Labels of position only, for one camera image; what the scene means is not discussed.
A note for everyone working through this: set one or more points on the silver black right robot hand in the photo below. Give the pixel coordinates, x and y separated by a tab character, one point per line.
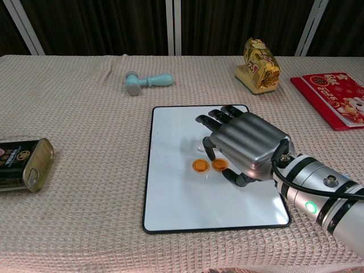
250	142

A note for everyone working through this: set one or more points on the white round magnet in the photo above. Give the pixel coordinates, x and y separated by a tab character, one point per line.
200	148

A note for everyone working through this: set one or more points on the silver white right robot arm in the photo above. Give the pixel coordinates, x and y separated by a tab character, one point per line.
312	179

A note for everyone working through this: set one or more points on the white magnetic board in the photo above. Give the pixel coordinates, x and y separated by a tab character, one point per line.
185	199

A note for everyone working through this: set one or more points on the gold foil snack bag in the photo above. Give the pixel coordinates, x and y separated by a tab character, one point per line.
261	68

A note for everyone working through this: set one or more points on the red 2026 calendar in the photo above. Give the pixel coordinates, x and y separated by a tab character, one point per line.
327	96

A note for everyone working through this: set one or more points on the teal toy hammer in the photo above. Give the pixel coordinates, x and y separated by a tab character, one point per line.
159	79

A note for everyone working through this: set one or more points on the dark brown curtain panel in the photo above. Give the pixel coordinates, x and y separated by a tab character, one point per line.
341	28
8	34
99	25
241	20

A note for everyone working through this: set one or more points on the pink waffle tablecloth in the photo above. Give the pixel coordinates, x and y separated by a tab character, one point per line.
85	113

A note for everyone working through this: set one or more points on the black gold tin can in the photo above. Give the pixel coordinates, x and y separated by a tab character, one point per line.
17	165

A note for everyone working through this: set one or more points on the white frame post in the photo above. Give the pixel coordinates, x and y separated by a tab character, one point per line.
311	28
25	28
170	28

